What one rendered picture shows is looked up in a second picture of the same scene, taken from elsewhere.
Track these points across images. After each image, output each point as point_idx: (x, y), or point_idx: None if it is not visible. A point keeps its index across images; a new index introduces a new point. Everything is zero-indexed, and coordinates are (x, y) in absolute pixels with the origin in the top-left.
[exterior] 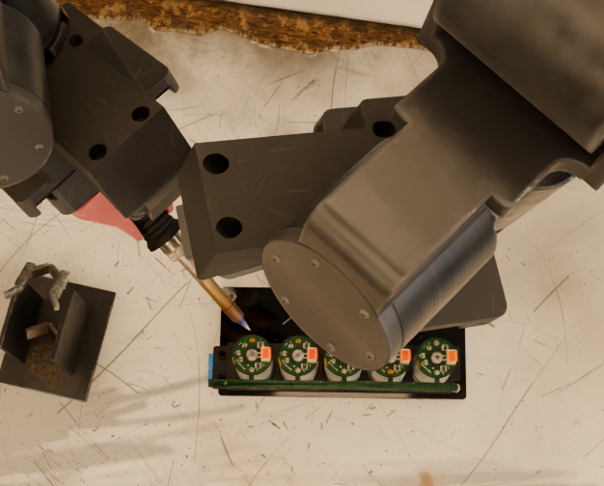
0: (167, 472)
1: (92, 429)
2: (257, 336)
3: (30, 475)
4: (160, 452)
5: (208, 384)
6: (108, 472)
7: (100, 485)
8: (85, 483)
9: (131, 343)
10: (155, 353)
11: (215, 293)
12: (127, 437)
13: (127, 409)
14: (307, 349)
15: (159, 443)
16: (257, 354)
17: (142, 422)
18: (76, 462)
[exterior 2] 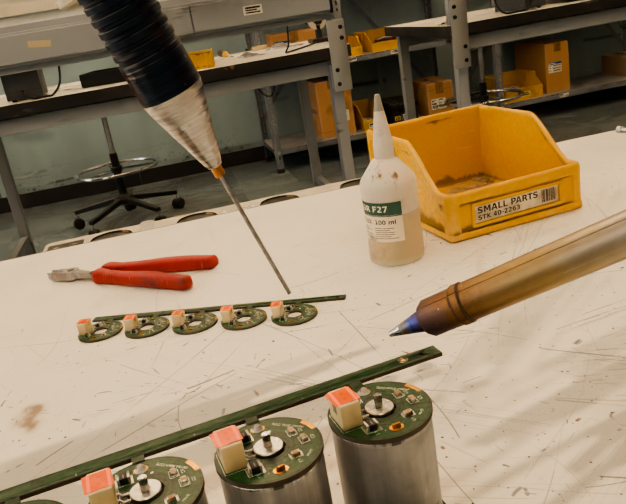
0: (456, 423)
1: (616, 412)
2: (391, 437)
3: None
4: (486, 434)
5: (434, 347)
6: (540, 391)
7: (535, 378)
8: (558, 371)
9: None
10: None
11: (511, 260)
12: (554, 427)
13: (592, 453)
14: (242, 437)
15: (499, 442)
16: (367, 410)
17: (550, 449)
18: (594, 380)
